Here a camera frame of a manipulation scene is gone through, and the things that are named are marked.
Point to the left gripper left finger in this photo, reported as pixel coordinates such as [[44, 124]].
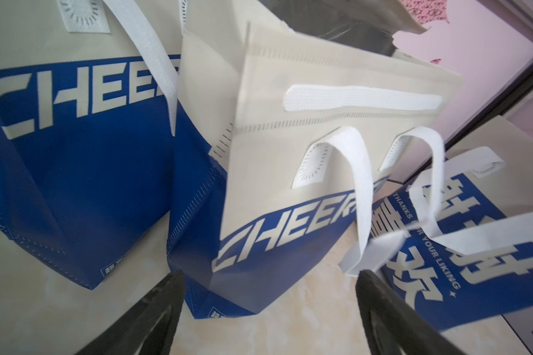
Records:
[[149, 327]]

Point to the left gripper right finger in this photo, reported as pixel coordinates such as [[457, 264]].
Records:
[[391, 326]]

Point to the takeout bag blue beige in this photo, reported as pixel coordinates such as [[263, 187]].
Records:
[[291, 116], [455, 243]]

